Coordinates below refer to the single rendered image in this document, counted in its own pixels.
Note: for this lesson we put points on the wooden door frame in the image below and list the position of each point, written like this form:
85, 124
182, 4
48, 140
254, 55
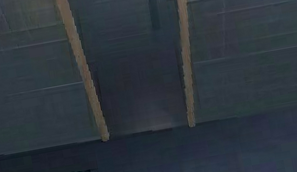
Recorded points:
83, 71

